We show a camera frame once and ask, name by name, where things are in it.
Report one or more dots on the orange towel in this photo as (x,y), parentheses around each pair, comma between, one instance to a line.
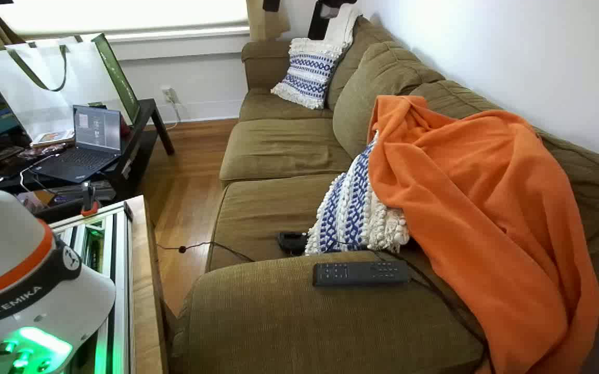
(487,208)

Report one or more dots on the blue white knitted pillow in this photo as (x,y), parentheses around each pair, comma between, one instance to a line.
(306,76)
(354,208)

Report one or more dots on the tan curtain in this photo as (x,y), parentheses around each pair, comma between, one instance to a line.
(264,23)

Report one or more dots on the olive sofa back cushion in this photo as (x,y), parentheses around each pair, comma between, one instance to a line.
(374,97)
(576,200)
(365,45)

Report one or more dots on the olive sofa seat cushion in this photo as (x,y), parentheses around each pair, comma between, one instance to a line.
(279,149)
(258,215)
(270,106)

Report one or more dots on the bright window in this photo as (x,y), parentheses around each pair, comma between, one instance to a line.
(119,14)

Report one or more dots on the black coffee table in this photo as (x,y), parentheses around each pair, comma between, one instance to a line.
(144,131)

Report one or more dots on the open black laptop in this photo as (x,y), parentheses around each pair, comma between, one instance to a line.
(95,129)

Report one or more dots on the small black device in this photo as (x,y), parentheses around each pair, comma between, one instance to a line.
(292,242)

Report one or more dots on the black remote control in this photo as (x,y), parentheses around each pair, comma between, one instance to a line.
(357,273)

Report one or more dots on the olive green fabric sofa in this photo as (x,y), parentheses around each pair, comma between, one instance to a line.
(279,325)

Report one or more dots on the white wall outlet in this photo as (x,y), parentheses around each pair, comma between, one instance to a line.
(169,94)

